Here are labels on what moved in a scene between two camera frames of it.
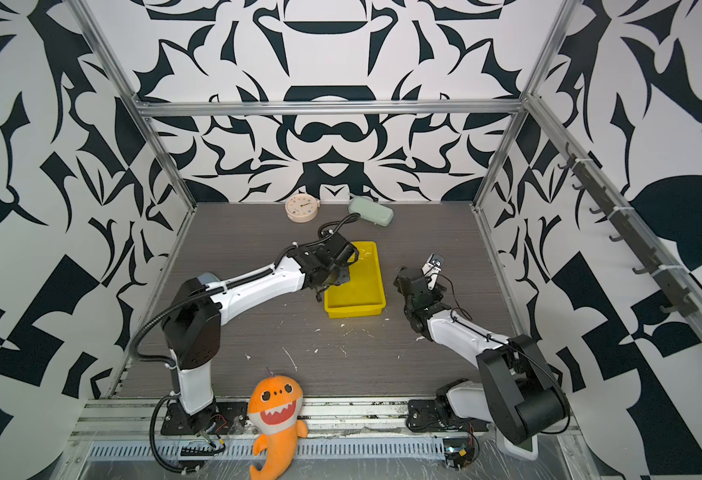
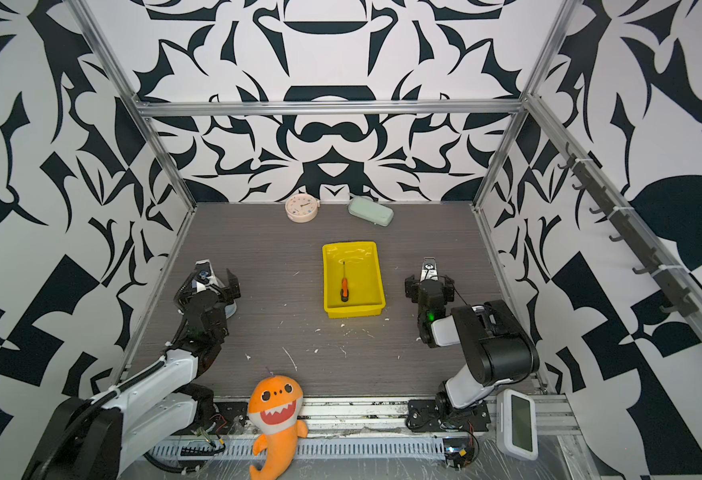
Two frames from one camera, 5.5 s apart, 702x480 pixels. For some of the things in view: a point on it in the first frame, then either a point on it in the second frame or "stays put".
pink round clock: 302,208 stays put
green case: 371,211 stays put
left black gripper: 346,275 -> 230,290
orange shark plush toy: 275,408 stays put
